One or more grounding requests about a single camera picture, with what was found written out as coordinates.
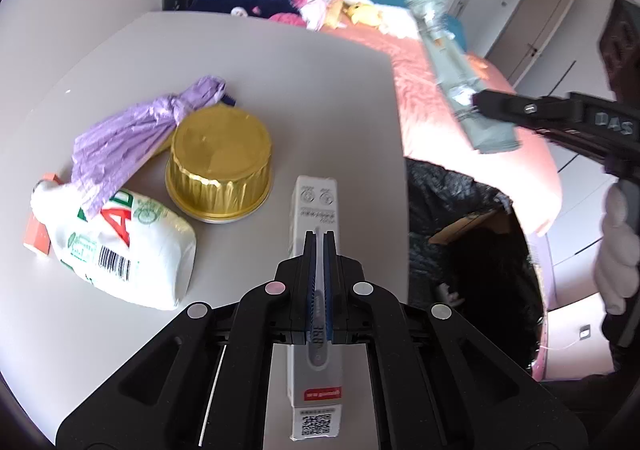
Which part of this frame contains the gold foil container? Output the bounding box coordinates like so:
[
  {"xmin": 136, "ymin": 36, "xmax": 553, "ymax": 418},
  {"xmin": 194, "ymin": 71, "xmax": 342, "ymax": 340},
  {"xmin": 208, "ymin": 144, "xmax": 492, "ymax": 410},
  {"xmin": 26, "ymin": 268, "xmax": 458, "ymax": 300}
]
[{"xmin": 165, "ymin": 104, "xmax": 272, "ymax": 224}]

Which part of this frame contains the purple plastic bag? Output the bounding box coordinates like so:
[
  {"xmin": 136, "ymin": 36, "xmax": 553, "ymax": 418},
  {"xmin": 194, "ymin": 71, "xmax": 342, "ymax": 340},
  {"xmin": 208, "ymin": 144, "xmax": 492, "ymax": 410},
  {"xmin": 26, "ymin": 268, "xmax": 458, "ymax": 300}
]
[{"xmin": 72, "ymin": 76, "xmax": 226, "ymax": 218}]

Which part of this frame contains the right hand white glove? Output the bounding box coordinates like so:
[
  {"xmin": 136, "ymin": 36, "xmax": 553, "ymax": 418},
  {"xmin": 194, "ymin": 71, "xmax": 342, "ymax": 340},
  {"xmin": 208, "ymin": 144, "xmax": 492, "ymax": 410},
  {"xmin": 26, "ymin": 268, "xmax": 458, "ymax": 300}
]
[{"xmin": 593, "ymin": 185, "xmax": 639, "ymax": 316}]

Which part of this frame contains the orange red small box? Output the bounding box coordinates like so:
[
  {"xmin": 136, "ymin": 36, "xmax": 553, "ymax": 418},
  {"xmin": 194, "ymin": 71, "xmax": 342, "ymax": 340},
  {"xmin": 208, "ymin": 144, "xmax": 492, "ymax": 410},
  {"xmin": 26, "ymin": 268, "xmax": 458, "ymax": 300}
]
[{"xmin": 23, "ymin": 173, "xmax": 62, "ymax": 255}]

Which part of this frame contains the black trash bag bin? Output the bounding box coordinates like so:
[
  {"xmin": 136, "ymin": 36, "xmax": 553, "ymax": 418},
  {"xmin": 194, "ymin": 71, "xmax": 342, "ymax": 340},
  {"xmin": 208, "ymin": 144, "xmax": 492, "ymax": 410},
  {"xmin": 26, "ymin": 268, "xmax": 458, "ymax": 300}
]
[{"xmin": 405, "ymin": 159, "xmax": 546, "ymax": 373}]

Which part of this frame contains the white thermometer box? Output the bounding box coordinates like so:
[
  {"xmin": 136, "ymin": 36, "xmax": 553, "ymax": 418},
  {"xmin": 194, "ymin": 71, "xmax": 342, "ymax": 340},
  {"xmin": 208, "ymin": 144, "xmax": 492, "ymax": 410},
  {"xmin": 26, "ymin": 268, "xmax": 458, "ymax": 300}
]
[{"xmin": 288, "ymin": 175, "xmax": 343, "ymax": 441}]

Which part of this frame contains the white goose plush toy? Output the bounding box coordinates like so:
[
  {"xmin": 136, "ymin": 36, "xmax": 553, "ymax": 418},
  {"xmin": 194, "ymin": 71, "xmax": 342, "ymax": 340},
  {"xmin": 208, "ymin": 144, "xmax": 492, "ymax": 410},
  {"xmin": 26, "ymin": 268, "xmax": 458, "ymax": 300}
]
[{"xmin": 343, "ymin": 0, "xmax": 420, "ymax": 40}]

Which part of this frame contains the cardboard piece in bin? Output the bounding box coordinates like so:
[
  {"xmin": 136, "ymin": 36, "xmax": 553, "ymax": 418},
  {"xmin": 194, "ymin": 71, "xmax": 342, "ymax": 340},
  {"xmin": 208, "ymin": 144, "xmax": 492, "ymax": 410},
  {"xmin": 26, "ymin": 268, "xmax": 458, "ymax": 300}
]
[{"xmin": 428, "ymin": 211, "xmax": 511, "ymax": 245}]

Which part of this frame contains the white milk bottle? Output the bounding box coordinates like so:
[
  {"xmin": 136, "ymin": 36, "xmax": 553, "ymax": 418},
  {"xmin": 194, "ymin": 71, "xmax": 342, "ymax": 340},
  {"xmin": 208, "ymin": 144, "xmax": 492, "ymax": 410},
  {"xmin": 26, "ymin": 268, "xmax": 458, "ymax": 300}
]
[{"xmin": 30, "ymin": 181, "xmax": 196, "ymax": 311}]

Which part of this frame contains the pink bed sheet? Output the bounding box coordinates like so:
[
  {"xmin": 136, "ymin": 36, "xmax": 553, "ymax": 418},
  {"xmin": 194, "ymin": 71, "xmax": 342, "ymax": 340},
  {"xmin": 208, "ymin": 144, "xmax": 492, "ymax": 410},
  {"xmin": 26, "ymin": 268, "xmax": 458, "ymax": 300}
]
[{"xmin": 322, "ymin": 25, "xmax": 562, "ymax": 236}]

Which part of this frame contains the yellow duck plush toy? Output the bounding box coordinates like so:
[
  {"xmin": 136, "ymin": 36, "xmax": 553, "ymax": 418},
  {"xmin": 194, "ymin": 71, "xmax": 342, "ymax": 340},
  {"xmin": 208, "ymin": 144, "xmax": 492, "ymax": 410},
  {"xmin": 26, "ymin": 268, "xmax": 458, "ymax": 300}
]
[{"xmin": 346, "ymin": 3, "xmax": 383, "ymax": 28}]

